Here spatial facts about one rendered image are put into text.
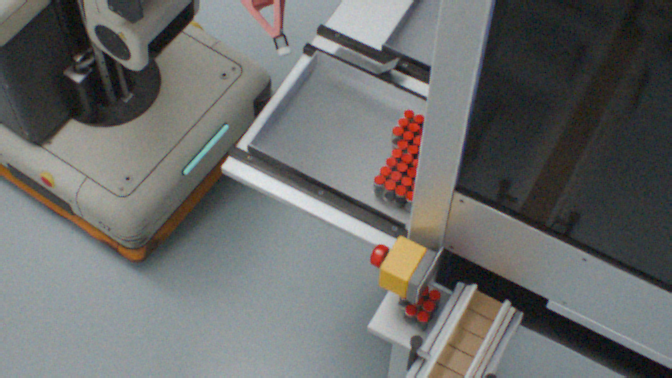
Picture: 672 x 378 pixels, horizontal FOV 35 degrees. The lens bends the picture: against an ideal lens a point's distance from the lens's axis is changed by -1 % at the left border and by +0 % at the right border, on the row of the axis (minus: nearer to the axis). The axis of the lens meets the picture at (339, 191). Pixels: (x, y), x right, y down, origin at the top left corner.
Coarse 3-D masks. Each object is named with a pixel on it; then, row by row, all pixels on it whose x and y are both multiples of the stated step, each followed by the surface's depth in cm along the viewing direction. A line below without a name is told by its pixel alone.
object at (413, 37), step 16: (416, 0) 223; (432, 0) 226; (416, 16) 224; (432, 16) 224; (400, 32) 221; (416, 32) 221; (432, 32) 222; (384, 48) 216; (400, 48) 219; (416, 48) 219; (432, 48) 219; (416, 64) 215
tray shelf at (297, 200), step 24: (360, 0) 226; (384, 0) 226; (408, 0) 226; (336, 24) 223; (360, 24) 223; (384, 24) 223; (336, 48) 219; (384, 72) 216; (264, 120) 210; (240, 144) 207; (240, 168) 205; (264, 192) 203; (288, 192) 202; (312, 216) 201; (336, 216) 199; (360, 240) 198; (384, 240) 197
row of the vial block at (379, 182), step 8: (416, 120) 205; (408, 128) 204; (416, 128) 204; (408, 136) 203; (416, 136) 205; (400, 144) 202; (408, 144) 203; (392, 152) 201; (400, 152) 201; (392, 160) 200; (400, 160) 202; (384, 168) 199; (392, 168) 200; (376, 176) 198; (384, 176) 199; (376, 184) 198; (384, 184) 199; (376, 192) 200
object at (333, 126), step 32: (320, 64) 217; (288, 96) 211; (320, 96) 213; (352, 96) 213; (384, 96) 213; (288, 128) 209; (320, 128) 209; (352, 128) 209; (384, 128) 209; (288, 160) 205; (320, 160) 205; (352, 160) 206; (384, 160) 206; (352, 192) 202
